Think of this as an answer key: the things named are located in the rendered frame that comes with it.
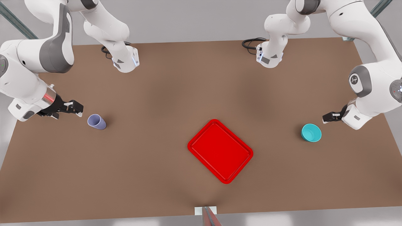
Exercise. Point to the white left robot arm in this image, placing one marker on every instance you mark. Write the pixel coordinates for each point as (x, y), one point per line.
(370, 78)

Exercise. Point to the red tray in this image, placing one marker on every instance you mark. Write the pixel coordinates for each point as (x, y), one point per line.
(220, 151)

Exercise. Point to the lavender cup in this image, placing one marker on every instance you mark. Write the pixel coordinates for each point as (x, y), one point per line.
(96, 122)

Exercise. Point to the teal bowl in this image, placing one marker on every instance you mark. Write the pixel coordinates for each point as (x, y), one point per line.
(311, 133)

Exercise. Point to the silver frame post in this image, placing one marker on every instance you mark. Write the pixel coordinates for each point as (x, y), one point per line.
(15, 22)
(378, 8)
(208, 215)

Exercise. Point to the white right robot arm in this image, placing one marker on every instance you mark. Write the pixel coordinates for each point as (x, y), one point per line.
(28, 56)

